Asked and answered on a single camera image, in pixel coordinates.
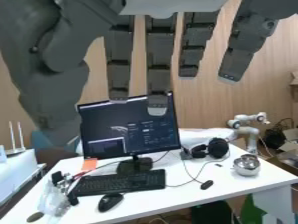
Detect black computer monitor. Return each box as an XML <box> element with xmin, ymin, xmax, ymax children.
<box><xmin>76</xmin><ymin>92</ymin><xmax>183</xmax><ymax>174</ymax></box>

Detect clear plastic bag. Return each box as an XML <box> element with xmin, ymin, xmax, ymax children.
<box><xmin>36</xmin><ymin>179</ymin><xmax>74</xmax><ymax>218</ymax></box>

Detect small white jointed device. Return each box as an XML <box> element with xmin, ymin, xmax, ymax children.
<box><xmin>225</xmin><ymin>111</ymin><xmax>271</xmax><ymax>148</ymax></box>

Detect small black round device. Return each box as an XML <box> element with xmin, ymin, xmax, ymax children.
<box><xmin>198</xmin><ymin>179</ymin><xmax>215</xmax><ymax>191</ymax></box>

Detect shiny metal bowl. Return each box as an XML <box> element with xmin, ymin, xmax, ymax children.
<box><xmin>231</xmin><ymin>153</ymin><xmax>262</xmax><ymax>177</ymax></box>

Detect orange sticky note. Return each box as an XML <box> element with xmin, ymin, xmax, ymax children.
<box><xmin>80</xmin><ymin>157</ymin><xmax>98</xmax><ymax>172</ymax></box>

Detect black keyboard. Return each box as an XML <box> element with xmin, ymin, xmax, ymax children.
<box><xmin>72</xmin><ymin>168</ymin><xmax>167</xmax><ymax>198</ymax></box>

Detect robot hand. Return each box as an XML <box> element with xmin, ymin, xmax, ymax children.
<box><xmin>0</xmin><ymin>0</ymin><xmax>298</xmax><ymax>143</ymax></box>

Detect white router with antennas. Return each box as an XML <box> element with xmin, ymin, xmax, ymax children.
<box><xmin>2</xmin><ymin>120</ymin><xmax>28</xmax><ymax>158</ymax></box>

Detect black computer mouse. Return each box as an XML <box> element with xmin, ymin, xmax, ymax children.
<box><xmin>97</xmin><ymin>192</ymin><xmax>125</xmax><ymax>214</ymax></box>

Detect small black gadget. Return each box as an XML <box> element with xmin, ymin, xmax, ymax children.
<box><xmin>49</xmin><ymin>170</ymin><xmax>66</xmax><ymax>186</ymax></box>

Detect white desk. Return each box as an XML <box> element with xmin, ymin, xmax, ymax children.
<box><xmin>0</xmin><ymin>143</ymin><xmax>298</xmax><ymax>224</ymax></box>

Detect black headphones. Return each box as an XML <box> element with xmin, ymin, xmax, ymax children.
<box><xmin>189</xmin><ymin>137</ymin><xmax>231</xmax><ymax>160</ymax></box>

